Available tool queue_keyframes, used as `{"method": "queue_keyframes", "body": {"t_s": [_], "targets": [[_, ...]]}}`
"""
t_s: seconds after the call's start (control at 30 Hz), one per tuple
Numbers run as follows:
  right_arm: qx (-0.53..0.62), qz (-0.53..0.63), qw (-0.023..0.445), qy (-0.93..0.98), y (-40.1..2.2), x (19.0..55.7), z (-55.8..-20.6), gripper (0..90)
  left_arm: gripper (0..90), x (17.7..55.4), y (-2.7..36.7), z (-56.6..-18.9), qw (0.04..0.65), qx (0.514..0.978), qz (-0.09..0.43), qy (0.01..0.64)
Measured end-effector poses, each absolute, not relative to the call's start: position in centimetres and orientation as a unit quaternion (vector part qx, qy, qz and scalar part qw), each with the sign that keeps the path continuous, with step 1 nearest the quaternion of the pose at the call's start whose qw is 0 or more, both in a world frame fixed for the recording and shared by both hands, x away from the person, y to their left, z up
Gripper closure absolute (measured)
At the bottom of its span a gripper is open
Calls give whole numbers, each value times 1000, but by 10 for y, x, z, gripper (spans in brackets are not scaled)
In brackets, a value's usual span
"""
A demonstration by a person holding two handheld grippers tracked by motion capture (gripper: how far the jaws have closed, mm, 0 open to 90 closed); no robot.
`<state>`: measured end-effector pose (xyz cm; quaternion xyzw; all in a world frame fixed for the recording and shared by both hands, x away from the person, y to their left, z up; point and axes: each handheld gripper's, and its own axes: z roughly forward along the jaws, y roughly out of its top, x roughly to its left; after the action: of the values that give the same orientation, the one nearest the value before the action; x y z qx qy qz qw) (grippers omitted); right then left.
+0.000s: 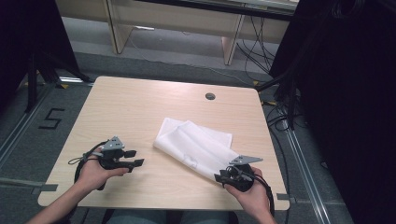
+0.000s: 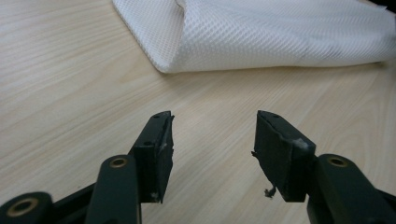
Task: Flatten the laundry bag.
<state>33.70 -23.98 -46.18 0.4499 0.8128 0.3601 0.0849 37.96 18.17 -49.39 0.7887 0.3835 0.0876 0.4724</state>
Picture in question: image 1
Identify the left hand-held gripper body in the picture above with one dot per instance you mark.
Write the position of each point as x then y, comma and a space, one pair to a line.
111, 153

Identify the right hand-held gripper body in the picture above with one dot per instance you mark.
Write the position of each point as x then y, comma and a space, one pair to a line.
242, 179

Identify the person's left hand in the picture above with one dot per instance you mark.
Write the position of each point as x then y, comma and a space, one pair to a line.
93, 174

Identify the person's right hand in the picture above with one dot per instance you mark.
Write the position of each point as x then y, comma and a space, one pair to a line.
253, 197

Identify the light wooden desk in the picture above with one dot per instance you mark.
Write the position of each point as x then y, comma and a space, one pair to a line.
174, 20

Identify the metal floor rail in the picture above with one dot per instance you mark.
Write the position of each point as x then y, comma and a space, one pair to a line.
306, 175
18, 132

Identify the white mesh laundry bag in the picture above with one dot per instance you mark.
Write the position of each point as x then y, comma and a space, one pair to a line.
193, 144

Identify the black curtain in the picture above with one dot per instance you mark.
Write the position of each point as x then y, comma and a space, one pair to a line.
348, 93
21, 37

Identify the black metal stand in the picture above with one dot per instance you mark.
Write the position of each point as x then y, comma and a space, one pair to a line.
291, 99
31, 84

